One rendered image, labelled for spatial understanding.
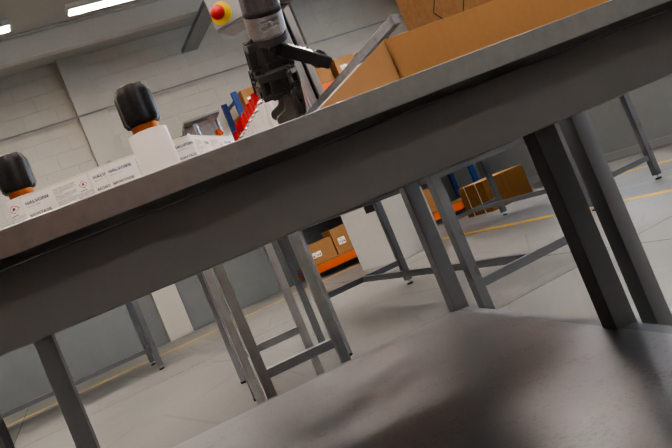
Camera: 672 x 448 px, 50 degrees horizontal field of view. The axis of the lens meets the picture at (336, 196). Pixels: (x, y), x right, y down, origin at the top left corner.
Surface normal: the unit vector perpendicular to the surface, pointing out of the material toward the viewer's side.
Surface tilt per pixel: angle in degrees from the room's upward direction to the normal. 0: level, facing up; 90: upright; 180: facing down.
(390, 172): 90
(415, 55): 90
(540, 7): 90
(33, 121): 90
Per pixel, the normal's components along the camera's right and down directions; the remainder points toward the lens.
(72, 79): 0.35, -0.16
